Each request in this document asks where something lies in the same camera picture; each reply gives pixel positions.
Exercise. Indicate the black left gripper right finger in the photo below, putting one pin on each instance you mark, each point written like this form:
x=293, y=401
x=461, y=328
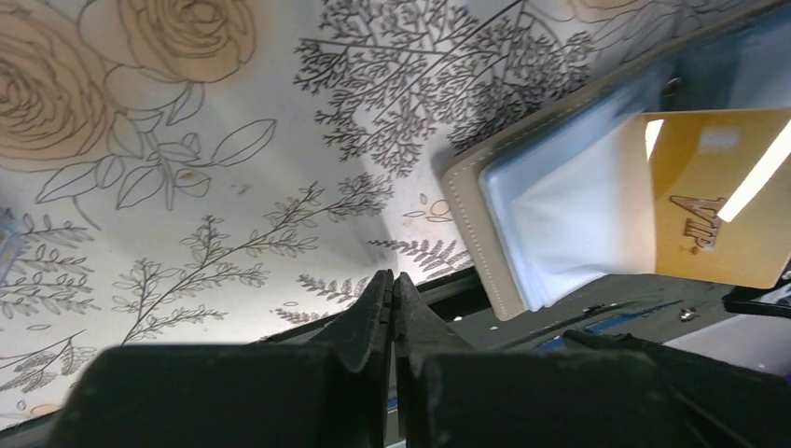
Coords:
x=451, y=394

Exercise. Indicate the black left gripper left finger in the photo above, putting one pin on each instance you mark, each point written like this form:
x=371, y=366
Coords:
x=328, y=391

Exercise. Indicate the grey leather card holder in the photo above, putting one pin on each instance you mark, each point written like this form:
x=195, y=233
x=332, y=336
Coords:
x=565, y=196

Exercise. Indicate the floral tablecloth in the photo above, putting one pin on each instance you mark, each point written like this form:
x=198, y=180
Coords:
x=219, y=171

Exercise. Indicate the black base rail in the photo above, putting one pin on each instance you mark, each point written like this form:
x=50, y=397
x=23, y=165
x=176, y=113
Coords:
x=653, y=307

